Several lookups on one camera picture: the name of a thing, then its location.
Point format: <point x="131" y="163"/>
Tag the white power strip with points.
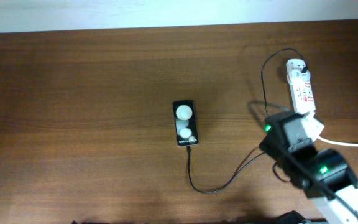
<point x="301" y="92"/>

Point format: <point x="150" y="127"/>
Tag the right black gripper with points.
<point x="264" y="145"/>

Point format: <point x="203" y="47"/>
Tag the black smartphone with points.
<point x="185" y="123"/>

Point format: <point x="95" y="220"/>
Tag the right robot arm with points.
<point x="325" y="176"/>

